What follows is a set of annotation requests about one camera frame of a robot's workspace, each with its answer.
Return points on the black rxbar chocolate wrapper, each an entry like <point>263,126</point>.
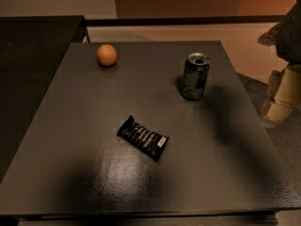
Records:
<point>147,141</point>

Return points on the green soda can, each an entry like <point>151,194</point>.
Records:
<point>195,74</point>

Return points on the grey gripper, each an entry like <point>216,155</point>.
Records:
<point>291,38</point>

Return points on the orange fruit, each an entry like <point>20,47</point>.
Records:
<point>106,55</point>

